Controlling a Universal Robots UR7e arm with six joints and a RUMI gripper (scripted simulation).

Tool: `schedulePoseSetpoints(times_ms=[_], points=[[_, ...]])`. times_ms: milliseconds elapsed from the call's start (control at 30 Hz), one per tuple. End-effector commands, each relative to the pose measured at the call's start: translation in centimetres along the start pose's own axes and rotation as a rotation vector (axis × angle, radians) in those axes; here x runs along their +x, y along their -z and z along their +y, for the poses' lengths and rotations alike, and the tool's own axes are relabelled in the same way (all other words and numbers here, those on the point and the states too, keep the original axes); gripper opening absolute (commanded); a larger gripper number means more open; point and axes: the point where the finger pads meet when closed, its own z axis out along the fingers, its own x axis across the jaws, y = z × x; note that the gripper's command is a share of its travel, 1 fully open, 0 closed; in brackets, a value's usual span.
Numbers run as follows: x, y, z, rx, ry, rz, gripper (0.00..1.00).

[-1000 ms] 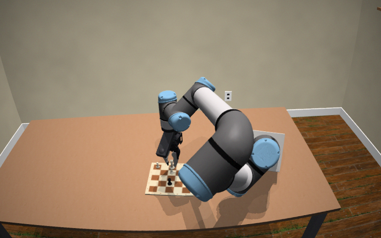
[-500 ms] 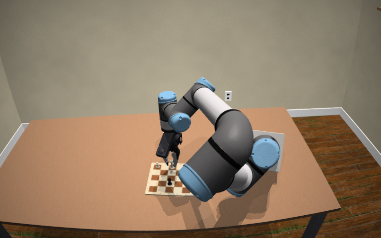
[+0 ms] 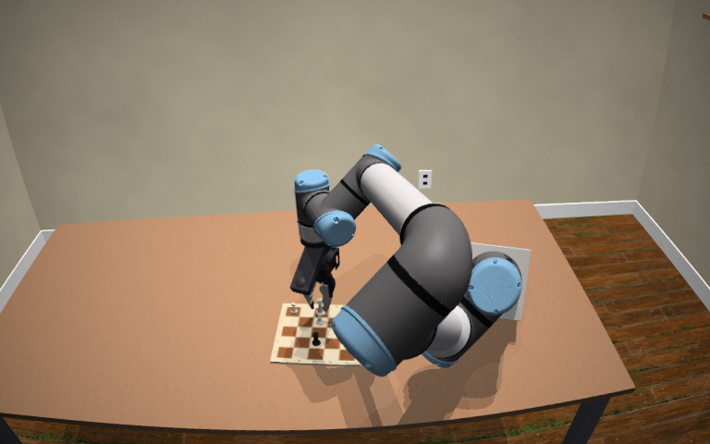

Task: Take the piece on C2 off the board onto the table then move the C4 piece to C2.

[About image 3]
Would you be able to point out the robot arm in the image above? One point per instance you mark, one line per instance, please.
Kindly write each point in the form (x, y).
(392, 315)

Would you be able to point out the brown and cream checkered chessboard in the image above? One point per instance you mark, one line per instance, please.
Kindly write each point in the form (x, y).
(293, 339)

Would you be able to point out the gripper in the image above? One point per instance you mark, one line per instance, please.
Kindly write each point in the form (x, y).
(324, 275)

